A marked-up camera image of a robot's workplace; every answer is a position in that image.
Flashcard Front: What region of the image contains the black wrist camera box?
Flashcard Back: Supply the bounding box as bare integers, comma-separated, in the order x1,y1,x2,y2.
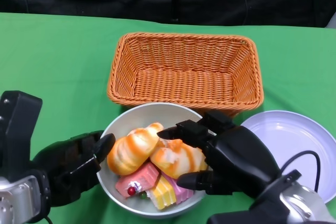
207,170,302,224
0,90,43,180

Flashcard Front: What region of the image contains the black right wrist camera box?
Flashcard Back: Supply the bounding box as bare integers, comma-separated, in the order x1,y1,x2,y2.
207,170,302,224

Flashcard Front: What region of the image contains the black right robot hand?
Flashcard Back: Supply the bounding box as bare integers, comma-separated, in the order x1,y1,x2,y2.
157,111,283,198

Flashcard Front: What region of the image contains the lilac round plate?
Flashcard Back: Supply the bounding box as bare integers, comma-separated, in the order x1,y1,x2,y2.
240,110,336,204

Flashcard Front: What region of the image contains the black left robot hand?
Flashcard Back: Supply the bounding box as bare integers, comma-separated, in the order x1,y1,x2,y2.
31,130,116,208

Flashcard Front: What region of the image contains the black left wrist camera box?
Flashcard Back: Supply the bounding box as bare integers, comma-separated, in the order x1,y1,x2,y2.
0,90,43,180

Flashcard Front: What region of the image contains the salmon pink cake with cream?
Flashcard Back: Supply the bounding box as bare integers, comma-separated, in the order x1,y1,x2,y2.
115,162,160,199

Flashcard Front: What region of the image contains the long striped bread roll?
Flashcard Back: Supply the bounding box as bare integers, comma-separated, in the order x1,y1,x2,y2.
107,122,164,176

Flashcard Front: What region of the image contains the orange wicker basket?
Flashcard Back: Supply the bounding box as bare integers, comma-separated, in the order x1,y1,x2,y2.
107,31,264,118

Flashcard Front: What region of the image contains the pale green ceramic bowl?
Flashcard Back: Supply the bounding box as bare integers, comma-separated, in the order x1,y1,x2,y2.
96,102,211,219

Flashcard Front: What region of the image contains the yellow layered cake slice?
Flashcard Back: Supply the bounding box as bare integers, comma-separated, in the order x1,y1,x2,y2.
146,175,177,211

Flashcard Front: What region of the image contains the pink striped cake slice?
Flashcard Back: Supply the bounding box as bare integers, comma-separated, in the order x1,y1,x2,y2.
161,171,195,206

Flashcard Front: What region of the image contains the green tablecloth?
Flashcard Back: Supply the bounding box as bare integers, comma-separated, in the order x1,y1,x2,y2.
0,11,336,224

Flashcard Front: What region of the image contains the round pumpkin-shaped bread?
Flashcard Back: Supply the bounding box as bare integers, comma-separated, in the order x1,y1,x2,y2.
150,138,208,180

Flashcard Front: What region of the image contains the pale grey object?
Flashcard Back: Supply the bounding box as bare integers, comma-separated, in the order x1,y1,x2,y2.
325,11,336,29

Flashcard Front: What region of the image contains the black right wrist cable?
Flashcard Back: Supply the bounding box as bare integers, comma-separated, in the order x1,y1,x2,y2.
281,150,322,194

